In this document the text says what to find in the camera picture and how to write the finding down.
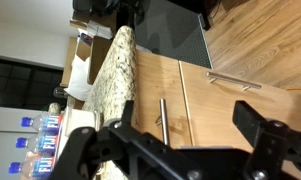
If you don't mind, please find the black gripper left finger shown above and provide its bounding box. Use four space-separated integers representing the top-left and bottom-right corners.
48 100 207 180

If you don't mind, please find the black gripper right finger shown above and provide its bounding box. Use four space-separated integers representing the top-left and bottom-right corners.
232 100 301 180

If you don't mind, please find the wooden drawer with steel handle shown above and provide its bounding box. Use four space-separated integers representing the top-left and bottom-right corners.
134 50 192 148

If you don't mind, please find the white plastic container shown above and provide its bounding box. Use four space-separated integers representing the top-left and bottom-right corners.
56 107 101 157

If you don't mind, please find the Fiji water bottle pack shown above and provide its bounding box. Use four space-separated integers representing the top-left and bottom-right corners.
8 113 63 180

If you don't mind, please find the wooden cabinet door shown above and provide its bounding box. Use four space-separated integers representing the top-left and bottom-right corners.
179 62 301 152

